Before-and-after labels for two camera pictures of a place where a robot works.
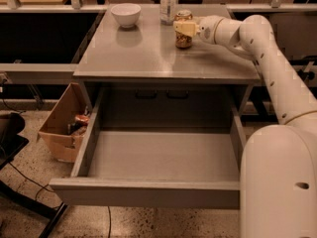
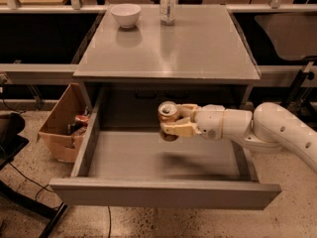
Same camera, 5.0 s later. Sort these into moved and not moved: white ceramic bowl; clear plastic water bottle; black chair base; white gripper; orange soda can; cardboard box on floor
Moved: white gripper; orange soda can
Not moved: cardboard box on floor; white ceramic bowl; clear plastic water bottle; black chair base
